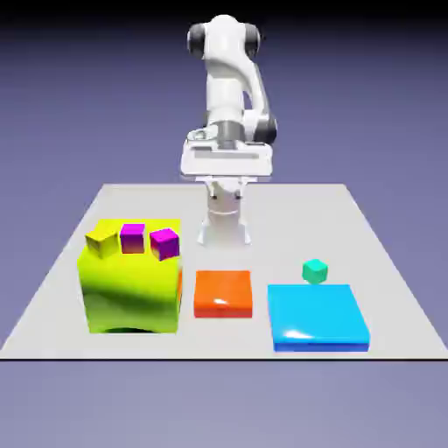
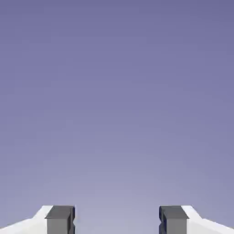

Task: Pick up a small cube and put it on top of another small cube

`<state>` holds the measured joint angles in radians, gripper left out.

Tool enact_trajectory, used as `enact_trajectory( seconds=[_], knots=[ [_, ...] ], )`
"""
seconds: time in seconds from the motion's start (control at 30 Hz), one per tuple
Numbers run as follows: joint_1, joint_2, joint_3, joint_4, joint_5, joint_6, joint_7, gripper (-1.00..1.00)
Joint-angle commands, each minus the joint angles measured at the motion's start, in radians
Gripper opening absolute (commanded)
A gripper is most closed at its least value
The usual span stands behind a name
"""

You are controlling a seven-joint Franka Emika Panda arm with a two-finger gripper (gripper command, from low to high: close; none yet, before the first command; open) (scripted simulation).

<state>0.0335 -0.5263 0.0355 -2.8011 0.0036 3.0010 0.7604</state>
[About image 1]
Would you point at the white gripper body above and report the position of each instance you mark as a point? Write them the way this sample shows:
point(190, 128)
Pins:
point(225, 164)

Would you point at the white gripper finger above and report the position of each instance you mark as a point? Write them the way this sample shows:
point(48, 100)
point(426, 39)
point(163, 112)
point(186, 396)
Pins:
point(238, 190)
point(212, 190)

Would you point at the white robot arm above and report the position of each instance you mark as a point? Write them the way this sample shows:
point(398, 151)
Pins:
point(224, 91)

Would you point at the small magenta cube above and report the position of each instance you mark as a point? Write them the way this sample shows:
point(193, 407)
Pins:
point(132, 238)
point(165, 244)

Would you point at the small teal cube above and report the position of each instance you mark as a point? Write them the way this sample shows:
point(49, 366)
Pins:
point(315, 271)

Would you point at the small yellow cube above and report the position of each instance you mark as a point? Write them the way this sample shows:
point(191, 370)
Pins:
point(102, 242)

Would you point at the large orange box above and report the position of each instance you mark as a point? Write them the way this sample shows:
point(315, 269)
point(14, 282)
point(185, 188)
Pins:
point(223, 292)

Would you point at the large lime green box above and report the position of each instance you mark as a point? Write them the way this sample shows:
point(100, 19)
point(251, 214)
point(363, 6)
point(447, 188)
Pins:
point(129, 294)

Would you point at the large blue box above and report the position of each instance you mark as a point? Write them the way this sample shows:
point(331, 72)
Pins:
point(316, 316)

